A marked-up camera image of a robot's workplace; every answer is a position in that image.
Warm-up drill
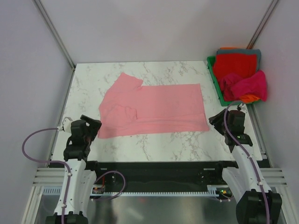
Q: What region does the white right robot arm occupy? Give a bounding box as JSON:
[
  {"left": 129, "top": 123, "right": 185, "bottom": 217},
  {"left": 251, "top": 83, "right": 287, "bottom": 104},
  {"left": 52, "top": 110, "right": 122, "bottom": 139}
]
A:
[{"left": 209, "top": 109, "right": 282, "bottom": 224}]

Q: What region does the right aluminium frame post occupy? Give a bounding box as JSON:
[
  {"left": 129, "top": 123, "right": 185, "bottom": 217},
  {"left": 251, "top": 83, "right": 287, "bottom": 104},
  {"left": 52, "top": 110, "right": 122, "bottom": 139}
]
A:
[{"left": 246, "top": 0, "right": 280, "bottom": 49}]

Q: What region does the magenta t-shirt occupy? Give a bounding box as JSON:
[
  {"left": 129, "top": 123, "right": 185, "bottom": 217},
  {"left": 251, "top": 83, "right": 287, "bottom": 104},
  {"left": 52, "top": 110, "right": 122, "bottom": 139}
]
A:
[{"left": 218, "top": 70, "right": 268, "bottom": 101}]

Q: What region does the grey t-shirt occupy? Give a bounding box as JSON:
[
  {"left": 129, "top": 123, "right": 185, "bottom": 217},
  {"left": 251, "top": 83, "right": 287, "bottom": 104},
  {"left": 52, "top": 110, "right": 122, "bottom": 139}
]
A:
[{"left": 216, "top": 48, "right": 262, "bottom": 71}]

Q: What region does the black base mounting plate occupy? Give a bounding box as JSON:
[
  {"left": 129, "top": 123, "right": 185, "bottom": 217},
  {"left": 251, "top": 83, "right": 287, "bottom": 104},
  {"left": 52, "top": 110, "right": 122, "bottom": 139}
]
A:
[{"left": 86, "top": 161, "right": 237, "bottom": 192}]

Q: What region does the green plastic bin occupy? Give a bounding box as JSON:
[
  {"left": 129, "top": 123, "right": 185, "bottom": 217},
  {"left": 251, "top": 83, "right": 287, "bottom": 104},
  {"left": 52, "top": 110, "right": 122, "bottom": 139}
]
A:
[{"left": 207, "top": 56, "right": 260, "bottom": 106}]

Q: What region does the aluminium frame post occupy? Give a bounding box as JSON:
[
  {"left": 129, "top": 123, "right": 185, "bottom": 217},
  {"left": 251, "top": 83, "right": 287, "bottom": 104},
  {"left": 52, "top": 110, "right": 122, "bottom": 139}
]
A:
[
  {"left": 246, "top": 0, "right": 280, "bottom": 49},
  {"left": 31, "top": 0, "right": 77, "bottom": 70}
]

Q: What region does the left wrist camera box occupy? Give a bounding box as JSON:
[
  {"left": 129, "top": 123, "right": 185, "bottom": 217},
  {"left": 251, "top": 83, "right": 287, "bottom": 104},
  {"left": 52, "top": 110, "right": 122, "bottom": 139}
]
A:
[{"left": 62, "top": 116, "right": 91, "bottom": 140}]

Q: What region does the pink t-shirt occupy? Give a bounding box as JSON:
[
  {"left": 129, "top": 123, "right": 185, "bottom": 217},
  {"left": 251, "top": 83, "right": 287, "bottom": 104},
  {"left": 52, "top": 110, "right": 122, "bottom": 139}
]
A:
[{"left": 98, "top": 73, "right": 209, "bottom": 139}]

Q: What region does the red t-shirt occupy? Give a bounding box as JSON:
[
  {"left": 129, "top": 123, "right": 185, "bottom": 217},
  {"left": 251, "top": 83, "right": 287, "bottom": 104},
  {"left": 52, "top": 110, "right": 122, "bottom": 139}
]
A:
[{"left": 213, "top": 53, "right": 257, "bottom": 80}]

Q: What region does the aluminium front rail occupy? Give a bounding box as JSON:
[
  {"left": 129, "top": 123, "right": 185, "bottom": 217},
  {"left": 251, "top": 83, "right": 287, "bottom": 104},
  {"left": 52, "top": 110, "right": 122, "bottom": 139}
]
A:
[{"left": 34, "top": 168, "right": 287, "bottom": 187}]

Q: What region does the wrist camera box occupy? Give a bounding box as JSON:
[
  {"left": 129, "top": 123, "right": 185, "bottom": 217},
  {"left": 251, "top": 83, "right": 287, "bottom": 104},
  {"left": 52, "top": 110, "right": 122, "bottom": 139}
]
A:
[
  {"left": 227, "top": 110, "right": 245, "bottom": 133},
  {"left": 62, "top": 116, "right": 91, "bottom": 140}
]

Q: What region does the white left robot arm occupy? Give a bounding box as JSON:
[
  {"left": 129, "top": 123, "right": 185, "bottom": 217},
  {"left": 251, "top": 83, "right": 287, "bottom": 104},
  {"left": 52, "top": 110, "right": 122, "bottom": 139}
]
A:
[{"left": 45, "top": 115, "right": 103, "bottom": 224}]

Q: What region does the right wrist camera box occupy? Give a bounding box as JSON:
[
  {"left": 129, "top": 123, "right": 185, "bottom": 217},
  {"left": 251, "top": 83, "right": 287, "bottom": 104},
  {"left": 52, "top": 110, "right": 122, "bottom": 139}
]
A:
[{"left": 227, "top": 110, "right": 245, "bottom": 133}]

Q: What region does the orange t-shirt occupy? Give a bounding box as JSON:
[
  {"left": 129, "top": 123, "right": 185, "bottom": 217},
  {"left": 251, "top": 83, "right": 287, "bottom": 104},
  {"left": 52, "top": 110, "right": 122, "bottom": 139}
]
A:
[{"left": 240, "top": 94, "right": 260, "bottom": 104}]

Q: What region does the left aluminium frame post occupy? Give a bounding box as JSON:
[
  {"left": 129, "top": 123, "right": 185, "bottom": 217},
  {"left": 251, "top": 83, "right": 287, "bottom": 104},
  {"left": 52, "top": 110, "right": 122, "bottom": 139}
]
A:
[{"left": 31, "top": 0, "right": 77, "bottom": 70}]

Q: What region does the white slotted cable duct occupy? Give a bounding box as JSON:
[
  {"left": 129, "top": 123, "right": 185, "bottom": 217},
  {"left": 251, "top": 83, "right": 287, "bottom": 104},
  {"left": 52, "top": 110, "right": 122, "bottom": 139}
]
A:
[{"left": 42, "top": 186, "right": 227, "bottom": 197}]

